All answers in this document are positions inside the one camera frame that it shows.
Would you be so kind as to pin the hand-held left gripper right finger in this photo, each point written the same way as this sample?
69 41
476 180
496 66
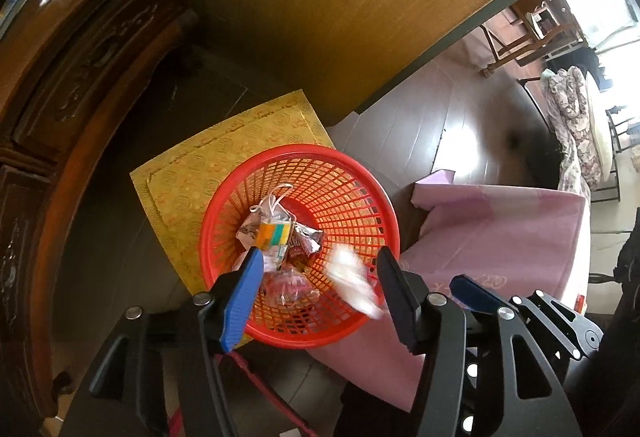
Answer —
405 302

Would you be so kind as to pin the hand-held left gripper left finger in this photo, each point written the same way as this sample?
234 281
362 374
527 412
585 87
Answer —
242 302

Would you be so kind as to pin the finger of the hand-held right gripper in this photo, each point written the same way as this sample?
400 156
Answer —
472 392
472 292

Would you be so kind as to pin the white tissue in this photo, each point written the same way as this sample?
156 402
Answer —
352 282

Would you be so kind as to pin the striped colourful packet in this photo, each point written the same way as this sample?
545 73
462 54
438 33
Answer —
274 234

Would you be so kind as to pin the red checkered snack packet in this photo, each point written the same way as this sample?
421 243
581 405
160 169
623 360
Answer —
307 239

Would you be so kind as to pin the red plastic mesh basket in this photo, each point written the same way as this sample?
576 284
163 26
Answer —
345 197

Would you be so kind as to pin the yellow patterned cushion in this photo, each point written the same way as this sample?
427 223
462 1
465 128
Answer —
200 167

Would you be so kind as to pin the folded floral quilt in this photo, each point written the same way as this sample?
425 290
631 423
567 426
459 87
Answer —
570 127

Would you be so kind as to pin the cream pillow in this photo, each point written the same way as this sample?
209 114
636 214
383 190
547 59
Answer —
600 132

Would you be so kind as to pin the wooden armchair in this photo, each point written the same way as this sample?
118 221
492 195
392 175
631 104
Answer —
530 32

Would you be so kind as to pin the carved dark wooden cabinet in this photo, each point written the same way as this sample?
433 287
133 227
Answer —
75 67

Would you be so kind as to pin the metal frame rack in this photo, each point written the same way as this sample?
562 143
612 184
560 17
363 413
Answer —
617 152

